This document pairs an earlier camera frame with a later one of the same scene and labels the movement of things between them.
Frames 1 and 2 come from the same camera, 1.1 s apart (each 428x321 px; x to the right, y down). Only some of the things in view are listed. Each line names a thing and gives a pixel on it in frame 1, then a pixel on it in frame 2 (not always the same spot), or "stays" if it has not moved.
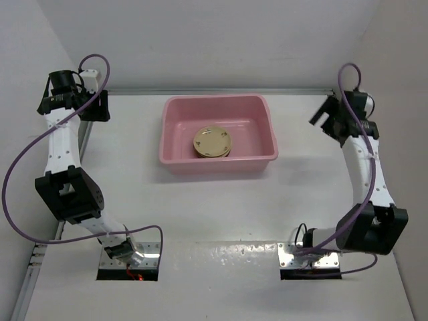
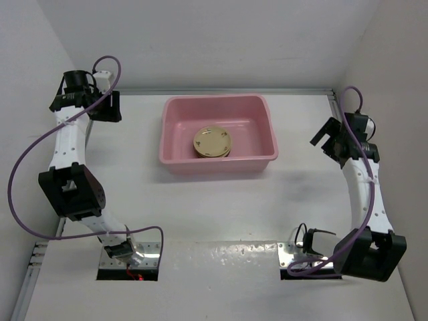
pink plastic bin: x=247 y=118 stays
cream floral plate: x=212 y=141 stays
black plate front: x=213 y=157 stays
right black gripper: x=329 y=103 to x=331 y=128
